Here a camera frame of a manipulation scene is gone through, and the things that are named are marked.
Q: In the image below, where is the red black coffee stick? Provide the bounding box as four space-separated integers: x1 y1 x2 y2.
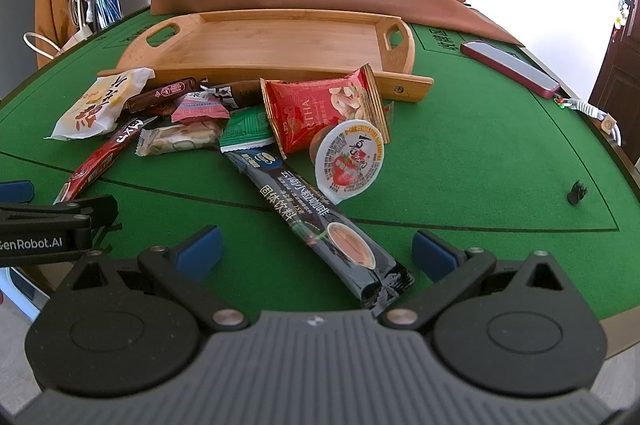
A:
53 116 156 204

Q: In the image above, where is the white flower cake packet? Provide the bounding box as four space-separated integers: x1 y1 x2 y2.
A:
49 68 155 141

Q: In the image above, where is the clear nougat candy packet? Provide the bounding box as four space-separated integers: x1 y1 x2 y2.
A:
136 121 222 158

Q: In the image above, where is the dark brown snack bar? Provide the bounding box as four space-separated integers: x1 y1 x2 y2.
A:
124 78 198 113

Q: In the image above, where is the black coffee stick sachet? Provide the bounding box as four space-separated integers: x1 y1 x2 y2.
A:
226 148 414 315

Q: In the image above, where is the pink cake packet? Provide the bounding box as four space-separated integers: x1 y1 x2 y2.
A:
171 92 230 124

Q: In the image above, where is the green snack packet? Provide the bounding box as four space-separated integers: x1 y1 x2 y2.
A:
219 107 276 153

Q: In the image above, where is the strawberry jelly cup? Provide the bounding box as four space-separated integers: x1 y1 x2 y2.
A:
309 120 384 205

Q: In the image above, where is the brown nut bar packet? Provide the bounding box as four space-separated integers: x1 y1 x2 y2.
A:
201 80 264 110

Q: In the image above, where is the red pistachio snack packet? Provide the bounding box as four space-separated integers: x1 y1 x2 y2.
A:
260 64 390 158

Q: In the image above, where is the small black clip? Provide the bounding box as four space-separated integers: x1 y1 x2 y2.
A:
566 180 588 206

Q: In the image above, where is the white paper bag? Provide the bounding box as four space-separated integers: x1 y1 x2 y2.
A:
22 0 97 61

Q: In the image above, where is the blue striped bag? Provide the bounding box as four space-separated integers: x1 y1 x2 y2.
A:
93 0 122 30

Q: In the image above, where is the red cased smartphone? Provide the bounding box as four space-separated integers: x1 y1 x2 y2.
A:
460 41 560 99

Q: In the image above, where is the wooden serving tray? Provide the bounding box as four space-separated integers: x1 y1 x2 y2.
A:
115 9 433 102

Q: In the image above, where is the dark wooden door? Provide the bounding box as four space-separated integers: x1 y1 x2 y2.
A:
590 0 640 163

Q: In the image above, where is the phone charm strap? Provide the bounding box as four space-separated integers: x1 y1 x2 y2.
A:
554 94 623 146

